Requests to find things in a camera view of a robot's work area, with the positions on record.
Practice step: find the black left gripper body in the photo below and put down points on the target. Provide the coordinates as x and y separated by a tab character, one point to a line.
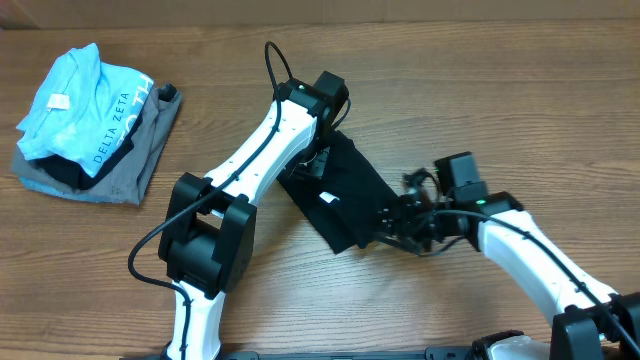
312	159

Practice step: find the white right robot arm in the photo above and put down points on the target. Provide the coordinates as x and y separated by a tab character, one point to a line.
588	318

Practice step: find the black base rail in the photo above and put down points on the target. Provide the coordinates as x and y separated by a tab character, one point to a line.
430	353

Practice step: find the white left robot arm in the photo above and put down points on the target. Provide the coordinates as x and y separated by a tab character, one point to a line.
209	241

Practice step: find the folded grey shirt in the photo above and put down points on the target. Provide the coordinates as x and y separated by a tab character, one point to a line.
128	181

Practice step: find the black t-shirt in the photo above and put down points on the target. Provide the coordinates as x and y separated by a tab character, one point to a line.
345	202

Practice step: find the folded light blue shirt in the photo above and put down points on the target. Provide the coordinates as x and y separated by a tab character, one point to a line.
83	110

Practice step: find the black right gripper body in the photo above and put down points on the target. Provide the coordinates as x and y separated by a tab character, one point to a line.
419	225

